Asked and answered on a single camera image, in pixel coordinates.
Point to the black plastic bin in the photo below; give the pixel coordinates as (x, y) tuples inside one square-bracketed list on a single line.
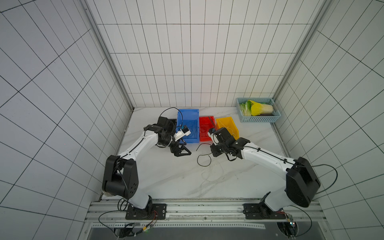
[(169, 125)]

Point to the wrist white camera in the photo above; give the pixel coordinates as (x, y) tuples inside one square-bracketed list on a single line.
[(212, 135), (184, 131)]

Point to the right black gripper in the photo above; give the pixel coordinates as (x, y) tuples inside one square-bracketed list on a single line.
[(218, 148)]

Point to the yellow plastic bin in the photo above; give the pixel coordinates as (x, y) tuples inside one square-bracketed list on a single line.
[(229, 124)]

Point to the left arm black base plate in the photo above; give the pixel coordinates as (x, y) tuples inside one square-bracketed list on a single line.
[(146, 211)]

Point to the green lettuce toy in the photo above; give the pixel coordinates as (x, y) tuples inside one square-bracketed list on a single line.
[(246, 108)]

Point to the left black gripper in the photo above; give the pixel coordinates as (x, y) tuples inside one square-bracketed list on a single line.
[(177, 152)]

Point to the blue plastic bin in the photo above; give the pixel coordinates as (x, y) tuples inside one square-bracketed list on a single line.
[(190, 118)]

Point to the light blue mesh basket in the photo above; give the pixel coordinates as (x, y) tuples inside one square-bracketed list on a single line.
[(264, 118)]

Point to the toy napa cabbage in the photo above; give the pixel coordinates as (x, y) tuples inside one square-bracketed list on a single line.
[(259, 109)]

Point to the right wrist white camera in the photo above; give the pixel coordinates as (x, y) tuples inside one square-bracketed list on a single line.
[(212, 135)]

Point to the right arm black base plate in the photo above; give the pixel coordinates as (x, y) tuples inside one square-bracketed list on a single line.
[(261, 211)]

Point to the aluminium mounting rail frame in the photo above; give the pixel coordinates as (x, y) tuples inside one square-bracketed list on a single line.
[(213, 219)]

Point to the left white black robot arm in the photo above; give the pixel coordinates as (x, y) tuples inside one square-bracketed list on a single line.
[(121, 176)]

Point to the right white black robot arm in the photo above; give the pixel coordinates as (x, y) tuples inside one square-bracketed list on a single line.
[(302, 183)]

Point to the red plastic bin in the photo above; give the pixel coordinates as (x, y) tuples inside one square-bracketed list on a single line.
[(206, 123)]

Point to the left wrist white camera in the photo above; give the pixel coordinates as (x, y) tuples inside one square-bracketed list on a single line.
[(184, 131)]

